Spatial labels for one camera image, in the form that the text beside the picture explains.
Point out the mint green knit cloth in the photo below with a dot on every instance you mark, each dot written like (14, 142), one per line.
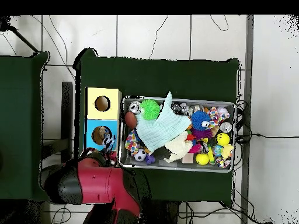
(161, 130)

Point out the cream knit cloth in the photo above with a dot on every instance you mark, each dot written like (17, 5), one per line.
(179, 145)

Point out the wooden box with three holes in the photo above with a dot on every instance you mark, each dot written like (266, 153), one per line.
(112, 112)

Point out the black tripod pole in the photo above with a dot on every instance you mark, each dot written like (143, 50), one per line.
(5, 24)

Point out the dark green tablecloth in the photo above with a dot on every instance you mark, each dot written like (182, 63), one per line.
(23, 116)
(163, 77)

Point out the blue spiky rubber ball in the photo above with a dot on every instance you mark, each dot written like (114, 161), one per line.
(199, 120)

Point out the black upright panel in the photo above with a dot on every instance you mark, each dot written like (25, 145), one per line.
(67, 116)

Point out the plain wooden cube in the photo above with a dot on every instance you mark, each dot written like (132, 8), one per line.
(188, 159)

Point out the shallow clear mesh bin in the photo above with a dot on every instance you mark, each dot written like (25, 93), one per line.
(168, 166)

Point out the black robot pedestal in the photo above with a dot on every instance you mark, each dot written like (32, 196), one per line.
(168, 214)

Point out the black printed can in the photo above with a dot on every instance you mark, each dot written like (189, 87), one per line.
(179, 109)

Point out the plain silver can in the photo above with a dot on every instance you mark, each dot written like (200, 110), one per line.
(134, 107)

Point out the small black white soccer ball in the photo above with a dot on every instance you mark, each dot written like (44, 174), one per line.
(140, 155)

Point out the green spiky rubber ball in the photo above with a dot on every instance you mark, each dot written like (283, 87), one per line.
(150, 109)

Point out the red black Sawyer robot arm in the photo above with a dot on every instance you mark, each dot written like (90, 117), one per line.
(100, 184)

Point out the colourful dotted cloth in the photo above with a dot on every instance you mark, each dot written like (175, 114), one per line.
(130, 142)

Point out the small brown football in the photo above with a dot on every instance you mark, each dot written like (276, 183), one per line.
(130, 120)

